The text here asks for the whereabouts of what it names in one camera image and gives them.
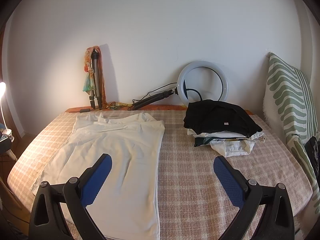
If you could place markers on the black power adapter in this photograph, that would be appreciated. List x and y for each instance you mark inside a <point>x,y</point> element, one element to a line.
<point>85,110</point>

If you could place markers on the white ring light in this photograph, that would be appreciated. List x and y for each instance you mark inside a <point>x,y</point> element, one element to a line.
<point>202,80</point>

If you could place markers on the black ring light tripod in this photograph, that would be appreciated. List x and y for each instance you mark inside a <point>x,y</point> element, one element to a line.
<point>152,99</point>

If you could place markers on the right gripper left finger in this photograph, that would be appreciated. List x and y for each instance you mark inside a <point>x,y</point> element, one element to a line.
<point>47,220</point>

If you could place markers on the colourful orange scarf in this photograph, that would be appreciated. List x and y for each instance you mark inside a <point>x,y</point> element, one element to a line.
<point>88,84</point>

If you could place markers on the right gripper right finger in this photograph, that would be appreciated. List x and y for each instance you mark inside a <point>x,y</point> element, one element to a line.
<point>276,221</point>

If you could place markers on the grey folded tripod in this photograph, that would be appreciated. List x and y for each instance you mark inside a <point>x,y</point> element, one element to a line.
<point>95,93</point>

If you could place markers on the orange bed sheet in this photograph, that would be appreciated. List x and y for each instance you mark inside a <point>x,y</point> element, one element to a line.
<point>146,108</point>

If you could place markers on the black folded garment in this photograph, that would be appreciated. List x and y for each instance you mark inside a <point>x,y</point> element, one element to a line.
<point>209,116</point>

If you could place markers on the white tank top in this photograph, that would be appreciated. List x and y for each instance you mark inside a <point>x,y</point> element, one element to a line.
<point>126,205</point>

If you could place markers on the pink plaid bed blanket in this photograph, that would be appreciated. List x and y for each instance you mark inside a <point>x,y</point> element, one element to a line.
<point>192,203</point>

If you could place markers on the green white patterned pillow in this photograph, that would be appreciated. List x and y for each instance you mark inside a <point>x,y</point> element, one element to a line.
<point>289,110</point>

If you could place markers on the white folded clothes stack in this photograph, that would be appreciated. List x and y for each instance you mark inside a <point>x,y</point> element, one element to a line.
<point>227,144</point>

